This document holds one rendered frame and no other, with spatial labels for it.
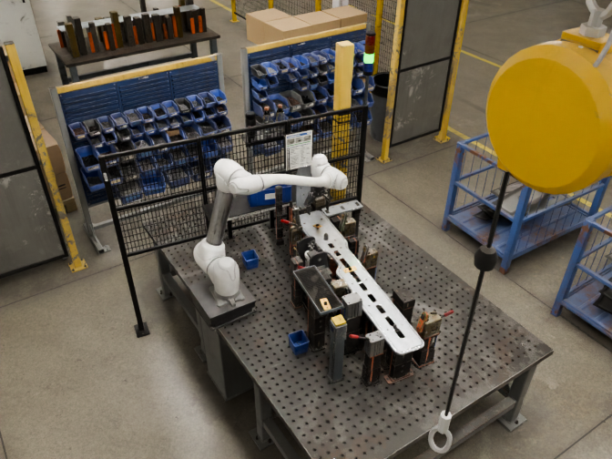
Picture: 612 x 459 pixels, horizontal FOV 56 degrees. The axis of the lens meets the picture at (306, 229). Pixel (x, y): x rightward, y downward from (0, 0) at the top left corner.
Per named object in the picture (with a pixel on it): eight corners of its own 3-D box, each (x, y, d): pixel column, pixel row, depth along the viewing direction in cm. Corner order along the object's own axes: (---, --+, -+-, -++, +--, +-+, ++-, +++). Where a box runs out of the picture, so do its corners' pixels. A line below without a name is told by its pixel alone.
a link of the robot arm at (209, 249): (204, 280, 358) (186, 260, 371) (225, 275, 369) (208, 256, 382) (229, 170, 322) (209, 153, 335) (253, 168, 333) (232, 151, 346)
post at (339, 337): (344, 379, 325) (348, 325, 298) (331, 383, 322) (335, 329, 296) (338, 370, 330) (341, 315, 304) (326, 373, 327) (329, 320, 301)
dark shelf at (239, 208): (330, 196, 421) (330, 192, 419) (211, 225, 391) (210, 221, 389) (317, 181, 437) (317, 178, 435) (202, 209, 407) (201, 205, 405)
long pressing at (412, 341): (431, 344, 308) (432, 342, 307) (395, 358, 300) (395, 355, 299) (321, 209, 408) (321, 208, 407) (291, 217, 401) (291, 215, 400)
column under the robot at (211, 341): (226, 402, 395) (218, 335, 356) (207, 372, 416) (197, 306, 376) (264, 382, 409) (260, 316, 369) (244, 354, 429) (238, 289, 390)
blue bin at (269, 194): (291, 201, 409) (291, 186, 401) (249, 207, 403) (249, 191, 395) (287, 189, 422) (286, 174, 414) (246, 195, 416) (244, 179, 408)
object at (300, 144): (312, 166, 427) (313, 128, 408) (284, 172, 419) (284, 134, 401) (311, 164, 428) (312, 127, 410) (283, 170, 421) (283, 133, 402)
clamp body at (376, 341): (382, 382, 323) (388, 339, 301) (365, 390, 319) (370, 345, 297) (374, 371, 330) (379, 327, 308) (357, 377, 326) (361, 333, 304)
